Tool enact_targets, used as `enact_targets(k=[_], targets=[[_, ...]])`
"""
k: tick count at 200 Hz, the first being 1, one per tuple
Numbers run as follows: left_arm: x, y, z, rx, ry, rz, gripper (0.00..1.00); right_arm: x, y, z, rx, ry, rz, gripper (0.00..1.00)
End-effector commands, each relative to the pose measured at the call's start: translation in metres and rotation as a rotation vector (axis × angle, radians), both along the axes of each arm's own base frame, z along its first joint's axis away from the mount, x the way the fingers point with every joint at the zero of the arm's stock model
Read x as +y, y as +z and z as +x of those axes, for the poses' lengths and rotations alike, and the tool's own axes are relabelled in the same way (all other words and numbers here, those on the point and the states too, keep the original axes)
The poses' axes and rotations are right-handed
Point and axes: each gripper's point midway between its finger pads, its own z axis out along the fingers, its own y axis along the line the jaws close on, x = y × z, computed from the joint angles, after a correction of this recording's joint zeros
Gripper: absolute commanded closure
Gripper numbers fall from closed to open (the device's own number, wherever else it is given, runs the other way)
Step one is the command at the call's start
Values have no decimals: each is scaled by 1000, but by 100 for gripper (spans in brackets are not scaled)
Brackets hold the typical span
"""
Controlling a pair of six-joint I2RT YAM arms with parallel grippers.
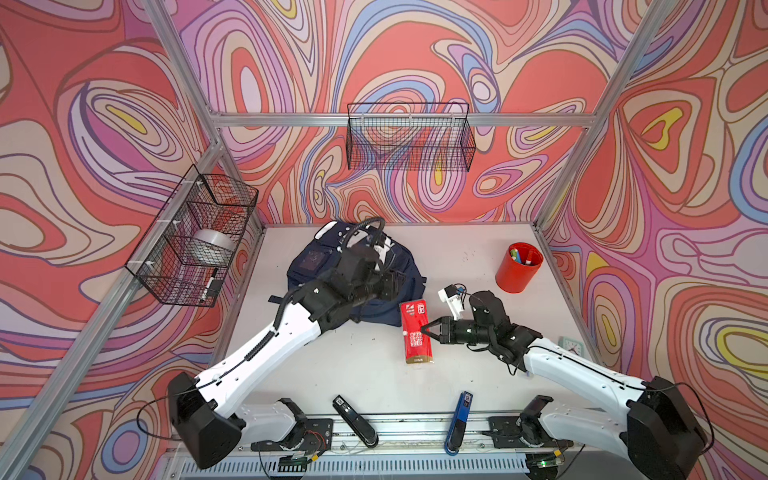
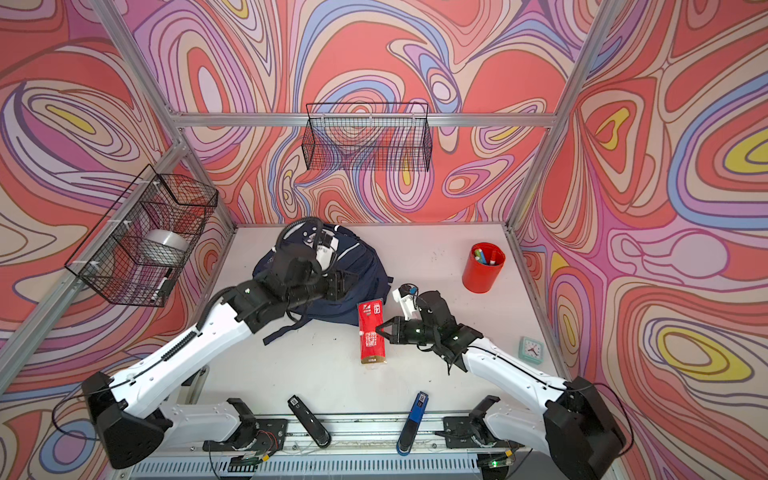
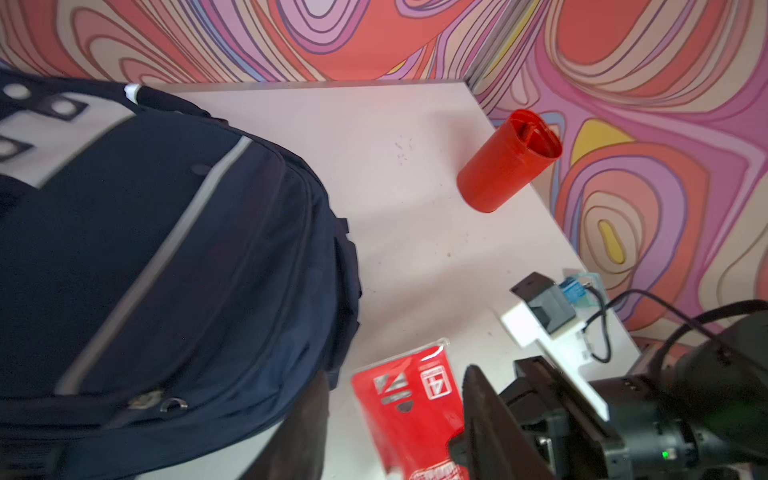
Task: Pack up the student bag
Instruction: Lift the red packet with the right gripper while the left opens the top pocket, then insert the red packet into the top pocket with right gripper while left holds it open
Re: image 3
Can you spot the red snack packet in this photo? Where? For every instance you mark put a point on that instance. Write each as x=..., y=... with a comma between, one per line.
x=412, y=407

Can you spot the red ribbed metal pen cup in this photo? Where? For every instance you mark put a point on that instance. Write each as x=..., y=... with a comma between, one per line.
x=521, y=148

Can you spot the navy blue student backpack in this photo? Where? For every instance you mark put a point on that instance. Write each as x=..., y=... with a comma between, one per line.
x=170, y=284

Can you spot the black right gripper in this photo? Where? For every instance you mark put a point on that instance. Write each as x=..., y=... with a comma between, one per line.
x=699, y=419

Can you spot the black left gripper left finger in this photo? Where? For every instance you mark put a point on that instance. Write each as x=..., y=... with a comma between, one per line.
x=297, y=448

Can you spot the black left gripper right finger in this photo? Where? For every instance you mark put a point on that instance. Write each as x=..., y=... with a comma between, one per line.
x=496, y=446

